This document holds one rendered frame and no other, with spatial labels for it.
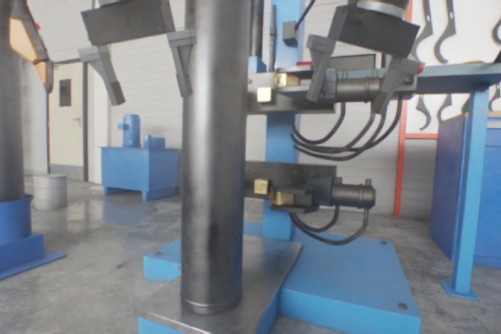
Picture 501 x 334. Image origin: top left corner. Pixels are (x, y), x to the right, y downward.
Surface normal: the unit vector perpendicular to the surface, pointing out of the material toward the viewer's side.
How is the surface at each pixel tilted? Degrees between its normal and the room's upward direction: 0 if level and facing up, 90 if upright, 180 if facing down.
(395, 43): 114
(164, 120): 90
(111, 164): 90
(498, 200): 90
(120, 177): 90
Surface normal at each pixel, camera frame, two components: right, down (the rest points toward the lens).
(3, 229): 0.76, 0.07
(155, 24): -0.10, 0.47
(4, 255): 0.93, 0.06
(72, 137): -0.37, 0.06
